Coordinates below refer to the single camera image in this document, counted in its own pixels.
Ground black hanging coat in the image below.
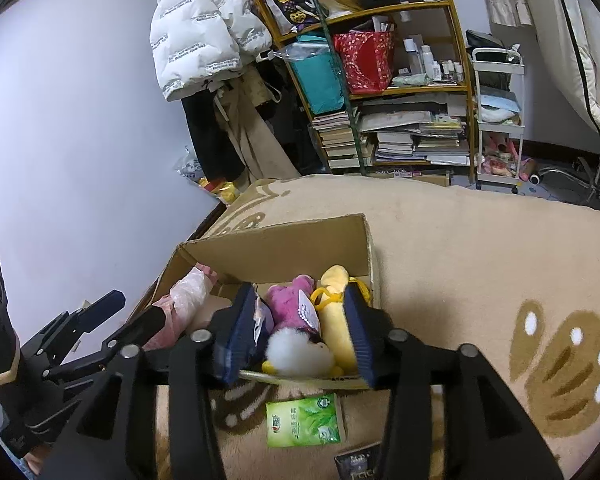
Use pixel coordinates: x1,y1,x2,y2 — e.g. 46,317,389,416
180,87,246,183

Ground pink plastic-wrapped soft toy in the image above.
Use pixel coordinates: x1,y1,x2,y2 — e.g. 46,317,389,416
142,262,218,351

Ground cardboard box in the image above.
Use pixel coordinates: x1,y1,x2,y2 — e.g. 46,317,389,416
150,214,381,391

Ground teal gift bag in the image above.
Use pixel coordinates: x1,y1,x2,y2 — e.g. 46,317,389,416
282,35,346,115

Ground yellow plush toy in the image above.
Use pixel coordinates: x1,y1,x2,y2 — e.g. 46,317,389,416
311,264,373,376

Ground plastic bag with yellow items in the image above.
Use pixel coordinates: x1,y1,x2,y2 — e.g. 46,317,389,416
172,147,241,206

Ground green tissue pack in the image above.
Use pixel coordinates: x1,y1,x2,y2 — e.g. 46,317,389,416
266,393,342,448

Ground white fluffy penguin plush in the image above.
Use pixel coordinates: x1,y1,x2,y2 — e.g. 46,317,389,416
261,327,343,378

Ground white puffer jacket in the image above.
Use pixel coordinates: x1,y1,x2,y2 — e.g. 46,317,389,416
149,0,273,102

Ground group of white cosmetic bottles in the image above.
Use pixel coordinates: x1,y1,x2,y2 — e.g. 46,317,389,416
395,35,466,86

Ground wooden shelf rack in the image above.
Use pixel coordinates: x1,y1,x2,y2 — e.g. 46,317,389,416
252,0,478,186

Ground white trolley cart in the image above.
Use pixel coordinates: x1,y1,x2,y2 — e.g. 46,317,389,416
469,45,528,196

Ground beige hanging coat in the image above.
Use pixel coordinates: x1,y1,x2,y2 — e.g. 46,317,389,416
212,67,303,183

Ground cream padded office chair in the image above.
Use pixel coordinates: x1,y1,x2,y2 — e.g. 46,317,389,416
530,0,600,206

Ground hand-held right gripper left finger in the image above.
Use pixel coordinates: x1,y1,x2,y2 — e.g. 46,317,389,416
55,282,276,480

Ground black tissue pack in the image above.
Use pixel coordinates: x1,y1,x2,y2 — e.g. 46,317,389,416
334,442,383,480

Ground dark hanging clothes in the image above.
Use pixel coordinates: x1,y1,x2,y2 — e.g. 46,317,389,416
260,67,331,176

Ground pink plush toy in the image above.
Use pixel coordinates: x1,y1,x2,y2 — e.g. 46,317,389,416
265,274,323,333

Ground red patterned gift bag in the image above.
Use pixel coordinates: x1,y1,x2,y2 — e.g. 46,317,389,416
332,30,397,95

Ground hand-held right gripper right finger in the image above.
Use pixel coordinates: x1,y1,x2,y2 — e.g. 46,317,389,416
341,282,566,480

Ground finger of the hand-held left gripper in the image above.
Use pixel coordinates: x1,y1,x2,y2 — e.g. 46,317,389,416
47,306,165,381
22,289,127,368

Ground pile of books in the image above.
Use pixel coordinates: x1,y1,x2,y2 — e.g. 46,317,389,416
311,95,473,171

